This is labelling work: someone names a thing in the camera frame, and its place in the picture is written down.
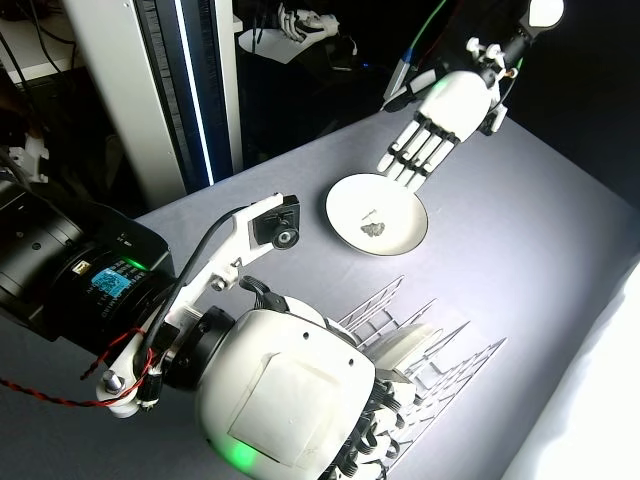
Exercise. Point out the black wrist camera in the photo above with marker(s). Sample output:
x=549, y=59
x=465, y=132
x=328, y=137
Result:
x=267, y=225

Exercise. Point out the white ceramic plate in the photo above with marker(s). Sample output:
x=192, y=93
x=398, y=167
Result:
x=360, y=210
x=405, y=340

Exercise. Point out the white sheet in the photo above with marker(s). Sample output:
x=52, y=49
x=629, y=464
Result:
x=270, y=47

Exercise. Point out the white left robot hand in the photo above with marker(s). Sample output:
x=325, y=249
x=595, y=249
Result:
x=460, y=105

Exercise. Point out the spare white robot hand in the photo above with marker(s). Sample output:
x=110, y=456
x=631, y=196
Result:
x=300, y=22

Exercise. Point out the white right camera bracket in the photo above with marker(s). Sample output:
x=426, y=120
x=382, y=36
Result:
x=222, y=260

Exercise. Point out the white robot column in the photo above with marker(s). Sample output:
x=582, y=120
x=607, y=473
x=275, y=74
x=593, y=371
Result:
x=115, y=75

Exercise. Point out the white plastic part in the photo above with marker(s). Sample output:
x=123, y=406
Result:
x=32, y=160

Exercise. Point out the white desk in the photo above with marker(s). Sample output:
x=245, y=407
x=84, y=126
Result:
x=30, y=55

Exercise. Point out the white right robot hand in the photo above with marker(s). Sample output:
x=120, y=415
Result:
x=280, y=390

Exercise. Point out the white camera bracket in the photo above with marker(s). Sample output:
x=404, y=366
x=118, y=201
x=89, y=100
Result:
x=492, y=120
x=222, y=260

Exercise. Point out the white left camera bracket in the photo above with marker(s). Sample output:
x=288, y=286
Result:
x=492, y=120

